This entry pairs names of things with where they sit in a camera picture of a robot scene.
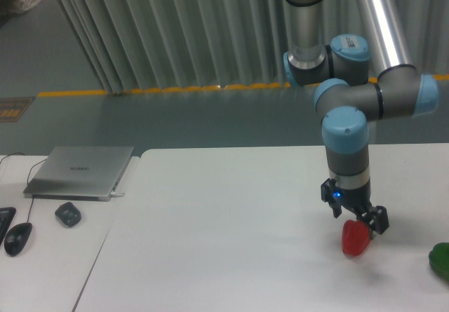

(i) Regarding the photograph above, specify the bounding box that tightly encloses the black computer mouse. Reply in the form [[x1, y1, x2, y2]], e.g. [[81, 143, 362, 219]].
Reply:
[[4, 222, 33, 257]]

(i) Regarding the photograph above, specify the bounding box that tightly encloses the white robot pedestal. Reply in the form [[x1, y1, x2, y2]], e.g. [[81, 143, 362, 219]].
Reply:
[[367, 121, 377, 145]]

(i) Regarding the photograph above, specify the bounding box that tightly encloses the grey pleated curtain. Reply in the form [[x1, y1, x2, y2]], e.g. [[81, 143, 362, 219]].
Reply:
[[57, 0, 448, 94]]

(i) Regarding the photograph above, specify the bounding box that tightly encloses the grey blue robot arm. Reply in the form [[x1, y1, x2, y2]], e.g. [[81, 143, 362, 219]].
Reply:
[[283, 0, 439, 234]]

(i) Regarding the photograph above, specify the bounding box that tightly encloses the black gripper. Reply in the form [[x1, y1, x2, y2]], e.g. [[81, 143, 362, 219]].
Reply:
[[320, 178, 389, 240]]

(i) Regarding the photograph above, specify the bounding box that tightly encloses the red pepper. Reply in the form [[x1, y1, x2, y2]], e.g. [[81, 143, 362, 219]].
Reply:
[[342, 219, 370, 257]]

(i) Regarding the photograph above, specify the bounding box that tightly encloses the black mouse cable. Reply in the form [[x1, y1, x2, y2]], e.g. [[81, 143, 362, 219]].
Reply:
[[0, 152, 48, 224]]

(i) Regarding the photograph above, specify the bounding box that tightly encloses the white usb plug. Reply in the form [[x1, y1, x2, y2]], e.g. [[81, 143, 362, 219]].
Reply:
[[110, 192, 125, 198]]

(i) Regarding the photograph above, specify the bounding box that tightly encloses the green pepper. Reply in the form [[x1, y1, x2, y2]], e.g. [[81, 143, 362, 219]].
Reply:
[[428, 242, 449, 282]]

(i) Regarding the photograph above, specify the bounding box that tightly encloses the small black controller device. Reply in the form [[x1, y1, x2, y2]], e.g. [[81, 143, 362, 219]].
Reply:
[[55, 202, 82, 228]]

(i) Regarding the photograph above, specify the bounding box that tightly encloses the silver closed laptop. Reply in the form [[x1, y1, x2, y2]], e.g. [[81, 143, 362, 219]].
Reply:
[[23, 146, 134, 201]]

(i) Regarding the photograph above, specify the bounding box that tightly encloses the black keyboard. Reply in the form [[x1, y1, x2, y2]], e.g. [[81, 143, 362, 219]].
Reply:
[[0, 207, 16, 243]]

